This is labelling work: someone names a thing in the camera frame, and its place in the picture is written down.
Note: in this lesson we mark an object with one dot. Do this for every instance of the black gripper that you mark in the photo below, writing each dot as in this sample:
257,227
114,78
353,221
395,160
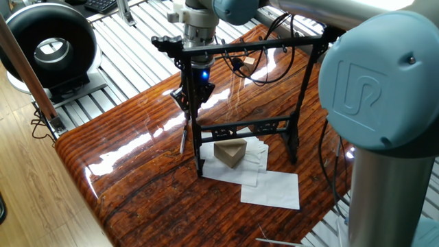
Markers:
197,65

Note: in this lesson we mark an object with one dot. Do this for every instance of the thin calligraphy brush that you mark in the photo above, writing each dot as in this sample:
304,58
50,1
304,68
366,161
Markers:
183,140

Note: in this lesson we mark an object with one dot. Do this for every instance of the grey robot base column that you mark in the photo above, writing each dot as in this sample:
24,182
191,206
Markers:
398,206

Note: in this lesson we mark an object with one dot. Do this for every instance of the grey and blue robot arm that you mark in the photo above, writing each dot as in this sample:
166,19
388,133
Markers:
377,89

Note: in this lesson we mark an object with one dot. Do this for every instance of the black metal pen rack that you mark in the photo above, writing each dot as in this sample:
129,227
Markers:
247,129

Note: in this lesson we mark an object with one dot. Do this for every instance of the large wooden block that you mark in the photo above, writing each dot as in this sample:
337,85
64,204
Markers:
230,152

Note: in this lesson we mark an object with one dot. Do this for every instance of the white paper sheet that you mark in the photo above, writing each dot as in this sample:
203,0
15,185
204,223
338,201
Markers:
259,154
274,191
209,165

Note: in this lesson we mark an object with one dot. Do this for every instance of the small wooden cube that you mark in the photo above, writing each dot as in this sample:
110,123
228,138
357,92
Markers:
250,61

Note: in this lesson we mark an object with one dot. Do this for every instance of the black keyboard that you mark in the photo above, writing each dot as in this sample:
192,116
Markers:
103,5

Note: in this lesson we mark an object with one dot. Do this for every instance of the brown wooden pole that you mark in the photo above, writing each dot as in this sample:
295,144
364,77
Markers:
27,68

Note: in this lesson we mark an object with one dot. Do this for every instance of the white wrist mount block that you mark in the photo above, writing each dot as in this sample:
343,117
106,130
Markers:
176,12

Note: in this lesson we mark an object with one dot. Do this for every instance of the black round duct fan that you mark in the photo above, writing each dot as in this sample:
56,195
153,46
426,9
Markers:
20,34

